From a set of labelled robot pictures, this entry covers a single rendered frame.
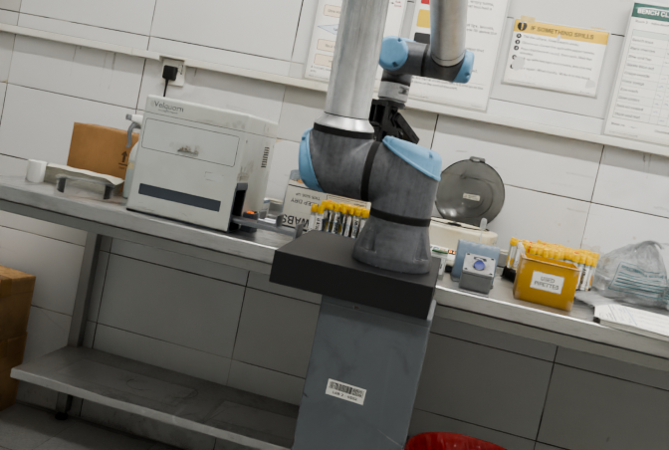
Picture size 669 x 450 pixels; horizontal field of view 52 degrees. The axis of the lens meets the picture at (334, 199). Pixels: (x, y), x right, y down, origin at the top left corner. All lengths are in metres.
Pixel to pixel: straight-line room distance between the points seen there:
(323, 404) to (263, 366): 1.16
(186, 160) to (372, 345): 0.75
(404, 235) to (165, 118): 0.77
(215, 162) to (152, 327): 0.98
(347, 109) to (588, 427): 1.48
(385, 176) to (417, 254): 0.16
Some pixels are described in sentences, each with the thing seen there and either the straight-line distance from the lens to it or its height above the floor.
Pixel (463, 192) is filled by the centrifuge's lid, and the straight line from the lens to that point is 2.21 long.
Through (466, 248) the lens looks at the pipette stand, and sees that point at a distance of 1.72.
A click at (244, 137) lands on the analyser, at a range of 1.70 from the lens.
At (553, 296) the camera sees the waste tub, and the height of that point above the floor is 0.90.
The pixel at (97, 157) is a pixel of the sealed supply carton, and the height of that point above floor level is 0.96.
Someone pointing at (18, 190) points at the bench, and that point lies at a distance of 1.93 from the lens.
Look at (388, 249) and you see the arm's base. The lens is 1.24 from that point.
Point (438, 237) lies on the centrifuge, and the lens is 1.89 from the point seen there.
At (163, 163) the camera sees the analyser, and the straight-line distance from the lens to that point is 1.77.
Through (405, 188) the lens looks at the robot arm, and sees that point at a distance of 1.23.
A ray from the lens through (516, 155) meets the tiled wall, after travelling 2.25.
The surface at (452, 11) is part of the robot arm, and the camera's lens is 1.39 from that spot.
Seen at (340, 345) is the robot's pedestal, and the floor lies 0.79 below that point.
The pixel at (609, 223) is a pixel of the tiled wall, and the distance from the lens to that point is 2.29.
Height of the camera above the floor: 1.12
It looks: 4 degrees down
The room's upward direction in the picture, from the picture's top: 12 degrees clockwise
